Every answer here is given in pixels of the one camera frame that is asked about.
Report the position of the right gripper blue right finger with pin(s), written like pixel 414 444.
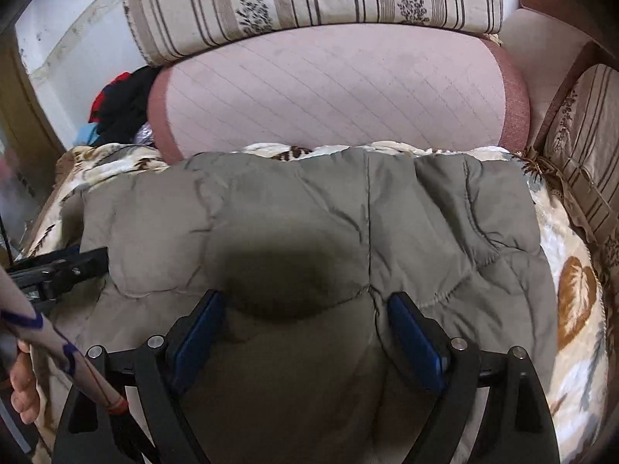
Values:
pixel 447 367

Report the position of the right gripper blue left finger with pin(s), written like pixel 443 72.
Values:
pixel 166 372

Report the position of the pink sofa armrest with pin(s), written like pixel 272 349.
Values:
pixel 551 43

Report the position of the person's left hand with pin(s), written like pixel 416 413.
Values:
pixel 25 398

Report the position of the pile of dark clothes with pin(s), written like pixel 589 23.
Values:
pixel 119 110

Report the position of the pink quilted sofa cushion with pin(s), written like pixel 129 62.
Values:
pixel 342 85

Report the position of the olive quilted hooded jacket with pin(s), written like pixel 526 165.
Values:
pixel 309 260

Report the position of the striped floral side cushion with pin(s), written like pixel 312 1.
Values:
pixel 582 145

